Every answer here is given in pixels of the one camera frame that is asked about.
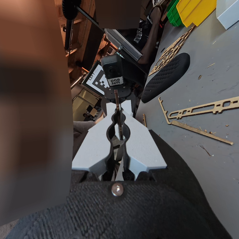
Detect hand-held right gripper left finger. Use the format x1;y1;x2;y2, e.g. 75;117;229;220
72;110;119;180

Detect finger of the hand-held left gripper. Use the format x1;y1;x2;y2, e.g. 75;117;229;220
106;103;117;115
119;100;134;118

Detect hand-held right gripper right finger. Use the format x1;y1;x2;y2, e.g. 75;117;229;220
119;110;167;181

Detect notched wooden model part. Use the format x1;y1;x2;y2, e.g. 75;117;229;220
114;90;124;141

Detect another person's forearm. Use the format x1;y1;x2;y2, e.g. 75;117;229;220
139;5;163;65

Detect slotted wooden model part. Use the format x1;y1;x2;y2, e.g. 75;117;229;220
168;96;239;120

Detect person's grey trousers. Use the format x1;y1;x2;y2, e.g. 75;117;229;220
73;120;96;159

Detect pale cabinet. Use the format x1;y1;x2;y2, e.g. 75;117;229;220
72;88;102;120

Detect metal case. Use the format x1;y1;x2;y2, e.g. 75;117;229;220
104;28;144;62

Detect metal pipe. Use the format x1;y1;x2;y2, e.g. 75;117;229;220
70;72;88;89

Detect thin notched wooden strip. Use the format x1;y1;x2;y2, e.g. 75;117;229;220
158;97;171;125

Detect wooden rack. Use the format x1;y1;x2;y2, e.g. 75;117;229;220
54;0;97;75

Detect metal rod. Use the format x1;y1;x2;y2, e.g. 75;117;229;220
75;5;105;28

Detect small dark twig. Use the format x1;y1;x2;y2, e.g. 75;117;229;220
200;145;211;157

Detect laser-cut plywood sheet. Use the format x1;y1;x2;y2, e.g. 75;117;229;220
148;25;195;76

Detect black wheel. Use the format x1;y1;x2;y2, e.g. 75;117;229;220
62;0;79;20

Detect green plastic bin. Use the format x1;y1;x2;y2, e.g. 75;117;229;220
167;0;185;27

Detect yellow plastic bin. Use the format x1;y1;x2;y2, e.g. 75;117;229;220
176;0;218;28

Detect white box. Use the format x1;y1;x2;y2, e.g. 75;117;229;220
216;0;239;30

